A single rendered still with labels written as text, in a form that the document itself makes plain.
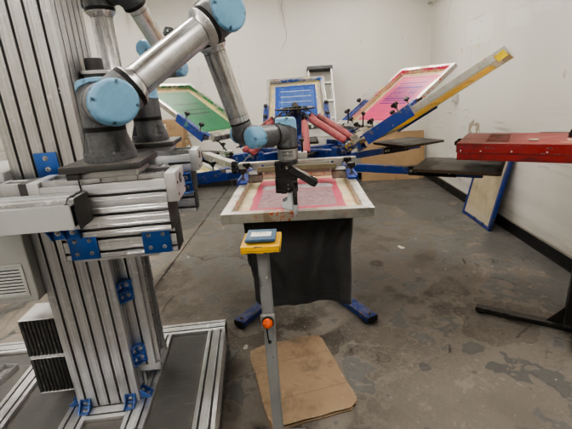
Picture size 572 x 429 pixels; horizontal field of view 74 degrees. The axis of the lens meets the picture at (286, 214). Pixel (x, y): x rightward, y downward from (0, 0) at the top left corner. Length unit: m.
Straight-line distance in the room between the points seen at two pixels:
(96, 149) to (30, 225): 0.27
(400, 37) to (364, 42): 0.52
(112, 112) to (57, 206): 0.29
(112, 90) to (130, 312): 0.93
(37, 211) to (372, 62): 5.50
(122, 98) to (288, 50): 5.14
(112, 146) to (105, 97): 0.19
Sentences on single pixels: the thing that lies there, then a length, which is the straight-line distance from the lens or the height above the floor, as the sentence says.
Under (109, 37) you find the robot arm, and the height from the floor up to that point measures 1.67.
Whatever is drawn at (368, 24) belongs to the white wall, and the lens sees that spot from 6.24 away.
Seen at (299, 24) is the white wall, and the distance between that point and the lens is 6.16.
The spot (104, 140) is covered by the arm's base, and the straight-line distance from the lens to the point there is 1.22.
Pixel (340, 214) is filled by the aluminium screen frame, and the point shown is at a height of 0.97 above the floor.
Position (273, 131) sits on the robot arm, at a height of 1.29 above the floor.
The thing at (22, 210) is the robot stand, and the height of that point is 1.17.
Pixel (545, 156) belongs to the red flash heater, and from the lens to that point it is 2.22.
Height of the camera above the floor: 1.42
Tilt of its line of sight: 18 degrees down
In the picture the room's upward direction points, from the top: 4 degrees counter-clockwise
